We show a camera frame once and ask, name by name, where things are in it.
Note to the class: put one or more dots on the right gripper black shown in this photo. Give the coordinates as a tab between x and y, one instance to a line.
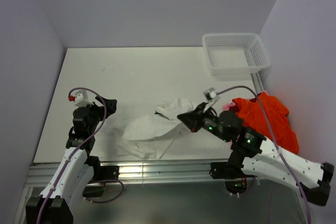
191	119

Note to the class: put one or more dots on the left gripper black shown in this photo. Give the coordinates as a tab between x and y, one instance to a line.
111	106

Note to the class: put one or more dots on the white t shirt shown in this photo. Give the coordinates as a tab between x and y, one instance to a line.
150	136

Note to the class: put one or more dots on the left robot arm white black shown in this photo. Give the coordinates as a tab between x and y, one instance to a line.
78	167

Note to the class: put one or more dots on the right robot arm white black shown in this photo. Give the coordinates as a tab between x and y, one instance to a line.
253	154

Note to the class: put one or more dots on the white plastic basket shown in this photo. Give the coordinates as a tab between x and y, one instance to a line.
235	53

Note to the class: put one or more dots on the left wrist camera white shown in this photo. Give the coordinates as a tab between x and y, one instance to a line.
80	99

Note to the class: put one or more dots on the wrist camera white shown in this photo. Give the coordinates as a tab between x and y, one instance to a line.
80	99
211	95

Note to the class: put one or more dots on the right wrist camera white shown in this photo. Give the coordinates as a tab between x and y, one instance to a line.
211	95

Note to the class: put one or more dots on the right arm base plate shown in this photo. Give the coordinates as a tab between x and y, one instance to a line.
227	170

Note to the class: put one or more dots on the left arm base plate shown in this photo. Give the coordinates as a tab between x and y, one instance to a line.
105	173

